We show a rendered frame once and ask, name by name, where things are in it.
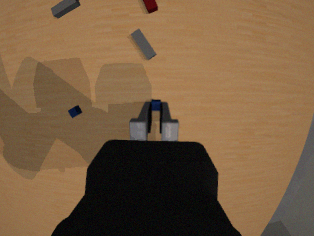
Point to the dark red rod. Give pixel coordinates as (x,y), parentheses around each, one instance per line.
(151,5)

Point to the small blue cube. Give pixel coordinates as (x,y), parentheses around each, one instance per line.
(155,105)
(75,111)

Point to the grey rod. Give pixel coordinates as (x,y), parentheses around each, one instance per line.
(64,7)
(143,44)

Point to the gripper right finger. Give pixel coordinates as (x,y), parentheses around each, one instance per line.
(169,128)

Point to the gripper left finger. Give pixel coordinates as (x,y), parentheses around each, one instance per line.
(141,126)

